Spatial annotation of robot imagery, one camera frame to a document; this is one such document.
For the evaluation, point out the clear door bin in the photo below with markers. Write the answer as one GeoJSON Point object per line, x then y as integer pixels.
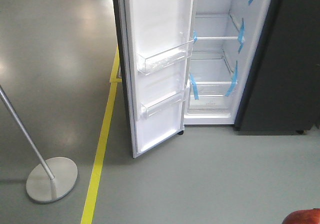
{"type": "Point", "coordinates": [151, 108]}
{"type": "Point", "coordinates": [164, 59]}

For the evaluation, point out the clear middle door bin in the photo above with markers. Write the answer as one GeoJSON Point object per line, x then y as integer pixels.
{"type": "Point", "coordinates": [164, 59]}

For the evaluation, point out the fridge door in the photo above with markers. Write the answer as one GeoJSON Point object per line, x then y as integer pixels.
{"type": "Point", "coordinates": [155, 42]}

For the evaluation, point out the red yellow apple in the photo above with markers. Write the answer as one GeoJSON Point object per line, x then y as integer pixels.
{"type": "Point", "coordinates": [305, 216]}

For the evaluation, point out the dark grey side-by-side fridge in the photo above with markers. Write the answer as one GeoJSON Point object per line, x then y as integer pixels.
{"type": "Point", "coordinates": [255, 65]}

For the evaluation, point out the clear lower door bin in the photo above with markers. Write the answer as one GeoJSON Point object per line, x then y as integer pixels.
{"type": "Point", "coordinates": [151, 108]}

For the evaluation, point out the silver floor lamp stand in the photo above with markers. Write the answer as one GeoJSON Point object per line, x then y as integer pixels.
{"type": "Point", "coordinates": [51, 179]}

